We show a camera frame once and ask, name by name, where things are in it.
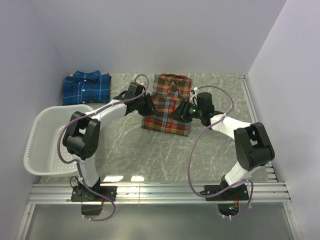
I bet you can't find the aluminium side rail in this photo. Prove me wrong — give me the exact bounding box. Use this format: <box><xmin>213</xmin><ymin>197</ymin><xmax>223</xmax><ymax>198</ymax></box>
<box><xmin>238</xmin><ymin>74</ymin><xmax>278</xmax><ymax>181</ymax></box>

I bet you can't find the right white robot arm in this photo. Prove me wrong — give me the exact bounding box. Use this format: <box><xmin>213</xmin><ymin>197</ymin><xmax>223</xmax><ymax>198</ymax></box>
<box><xmin>169</xmin><ymin>92</ymin><xmax>275</xmax><ymax>200</ymax></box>

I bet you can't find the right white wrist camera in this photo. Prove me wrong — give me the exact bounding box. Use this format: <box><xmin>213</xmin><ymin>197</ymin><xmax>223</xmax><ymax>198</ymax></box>
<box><xmin>189</xmin><ymin>87</ymin><xmax>199</xmax><ymax>106</ymax></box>

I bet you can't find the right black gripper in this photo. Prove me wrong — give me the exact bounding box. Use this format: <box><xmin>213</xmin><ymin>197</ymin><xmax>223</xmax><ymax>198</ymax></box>
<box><xmin>169</xmin><ymin>98</ymin><xmax>204</xmax><ymax>124</ymax></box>

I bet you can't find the aluminium mounting rail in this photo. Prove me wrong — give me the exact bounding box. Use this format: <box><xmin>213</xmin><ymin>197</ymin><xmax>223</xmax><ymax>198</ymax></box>
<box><xmin>27</xmin><ymin>182</ymin><xmax>291</xmax><ymax>205</ymax></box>

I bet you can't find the folded blue plaid shirt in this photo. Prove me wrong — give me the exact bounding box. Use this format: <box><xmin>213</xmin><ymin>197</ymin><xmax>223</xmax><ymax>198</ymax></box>
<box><xmin>62</xmin><ymin>70</ymin><xmax>112</xmax><ymax>106</ymax></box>

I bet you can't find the red brown plaid shirt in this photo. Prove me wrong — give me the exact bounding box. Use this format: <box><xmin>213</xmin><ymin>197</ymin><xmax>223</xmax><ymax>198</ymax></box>
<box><xmin>141</xmin><ymin>73</ymin><xmax>192</xmax><ymax>137</ymax></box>

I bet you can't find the white plastic laundry basket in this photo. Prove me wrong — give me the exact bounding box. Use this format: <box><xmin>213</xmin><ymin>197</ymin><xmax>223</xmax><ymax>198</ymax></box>
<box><xmin>23</xmin><ymin>104</ymin><xmax>93</xmax><ymax>178</ymax></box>

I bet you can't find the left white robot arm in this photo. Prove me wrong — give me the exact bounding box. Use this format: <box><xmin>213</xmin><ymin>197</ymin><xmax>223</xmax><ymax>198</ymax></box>
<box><xmin>57</xmin><ymin>81</ymin><xmax>157</xmax><ymax>202</ymax></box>

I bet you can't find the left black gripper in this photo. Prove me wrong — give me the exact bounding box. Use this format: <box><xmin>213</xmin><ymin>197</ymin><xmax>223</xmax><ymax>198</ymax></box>
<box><xmin>135</xmin><ymin>93</ymin><xmax>158</xmax><ymax>117</ymax></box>

